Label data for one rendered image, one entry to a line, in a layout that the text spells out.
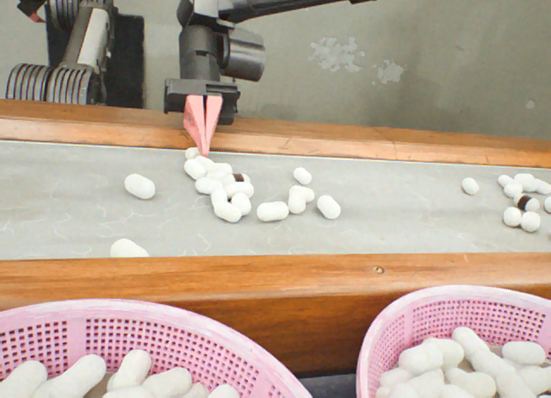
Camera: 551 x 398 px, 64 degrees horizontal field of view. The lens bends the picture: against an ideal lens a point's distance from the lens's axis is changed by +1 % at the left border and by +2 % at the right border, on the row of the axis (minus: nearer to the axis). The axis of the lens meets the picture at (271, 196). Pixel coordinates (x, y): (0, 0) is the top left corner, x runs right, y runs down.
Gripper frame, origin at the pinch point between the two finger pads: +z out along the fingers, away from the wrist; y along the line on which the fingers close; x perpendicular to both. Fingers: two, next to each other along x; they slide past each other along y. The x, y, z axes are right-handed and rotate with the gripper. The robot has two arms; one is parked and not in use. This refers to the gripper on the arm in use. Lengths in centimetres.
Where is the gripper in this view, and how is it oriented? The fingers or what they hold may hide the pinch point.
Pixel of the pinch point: (204, 151)
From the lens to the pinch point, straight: 58.8
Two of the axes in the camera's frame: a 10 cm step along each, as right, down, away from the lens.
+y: 9.6, 0.0, 2.8
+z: 1.1, 9.1, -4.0
